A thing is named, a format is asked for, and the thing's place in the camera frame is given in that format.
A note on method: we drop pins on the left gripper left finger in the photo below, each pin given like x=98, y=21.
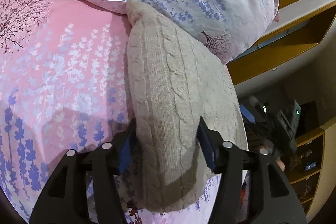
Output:
x=64, y=196

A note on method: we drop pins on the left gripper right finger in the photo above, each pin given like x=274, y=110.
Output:
x=271, y=196

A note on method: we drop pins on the beige cable knit sweater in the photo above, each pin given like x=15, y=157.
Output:
x=175, y=82

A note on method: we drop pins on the person's right hand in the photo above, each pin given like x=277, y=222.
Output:
x=280, y=164

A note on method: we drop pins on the yellow wooden shelf unit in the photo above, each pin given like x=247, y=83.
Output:
x=295, y=58

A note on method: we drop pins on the pink floral bed sheet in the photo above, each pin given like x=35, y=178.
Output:
x=64, y=85

